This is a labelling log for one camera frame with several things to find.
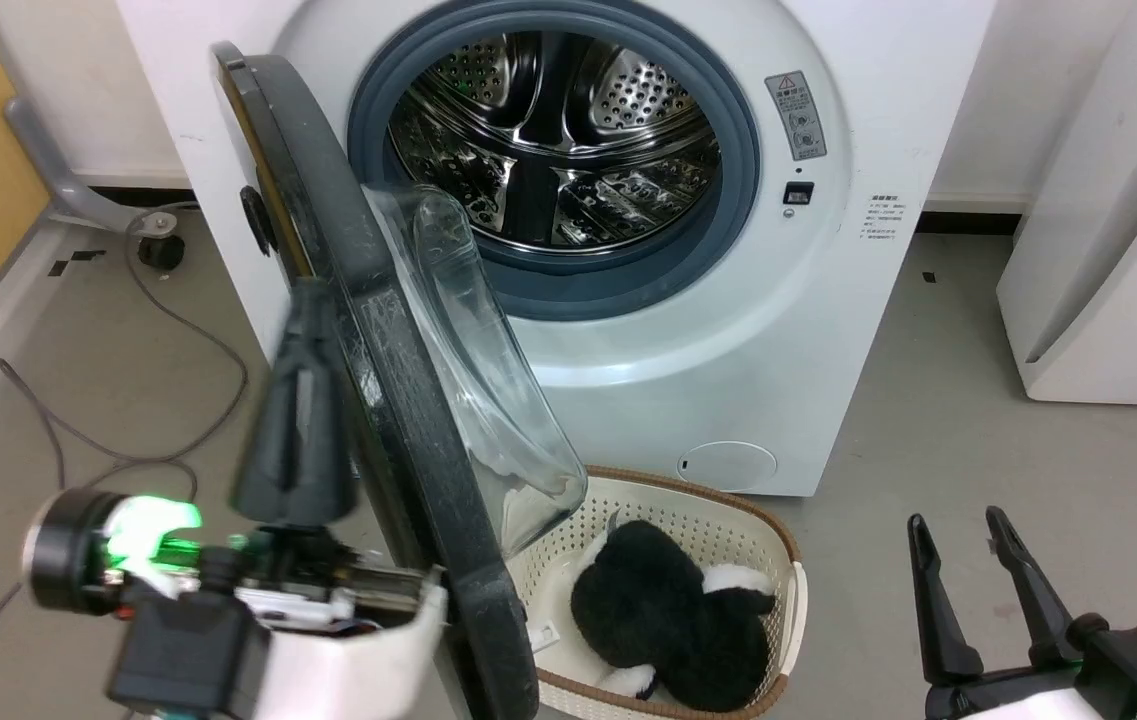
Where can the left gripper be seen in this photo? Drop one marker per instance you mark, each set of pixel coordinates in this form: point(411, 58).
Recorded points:
point(78, 550)

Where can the black-rimmed glass washer door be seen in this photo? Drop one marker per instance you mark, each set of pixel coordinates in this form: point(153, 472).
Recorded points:
point(398, 400)

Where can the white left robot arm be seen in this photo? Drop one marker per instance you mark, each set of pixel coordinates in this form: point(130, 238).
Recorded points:
point(358, 670)

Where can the white front-load washing machine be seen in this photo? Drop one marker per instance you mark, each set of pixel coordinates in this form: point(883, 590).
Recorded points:
point(828, 350)

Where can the steel washing machine drum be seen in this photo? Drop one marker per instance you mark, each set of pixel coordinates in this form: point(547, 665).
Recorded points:
point(548, 140)

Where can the black caster wheel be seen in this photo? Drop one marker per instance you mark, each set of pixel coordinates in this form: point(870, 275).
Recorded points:
point(161, 250)

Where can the white woven laundry basket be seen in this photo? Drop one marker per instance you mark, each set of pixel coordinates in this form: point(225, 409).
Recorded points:
point(728, 522)

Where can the white box-shaped appliance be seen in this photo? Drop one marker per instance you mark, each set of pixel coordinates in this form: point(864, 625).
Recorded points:
point(1108, 300)

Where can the black and white plush toy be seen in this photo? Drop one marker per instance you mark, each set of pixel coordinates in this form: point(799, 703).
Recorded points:
point(648, 605)

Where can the grey stand with caster wheel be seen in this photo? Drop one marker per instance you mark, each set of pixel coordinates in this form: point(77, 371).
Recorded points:
point(68, 190)

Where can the grey warning sticker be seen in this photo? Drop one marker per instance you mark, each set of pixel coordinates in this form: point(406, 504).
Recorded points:
point(796, 115)

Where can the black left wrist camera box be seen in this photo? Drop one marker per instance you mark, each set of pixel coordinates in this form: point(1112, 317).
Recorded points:
point(183, 660)

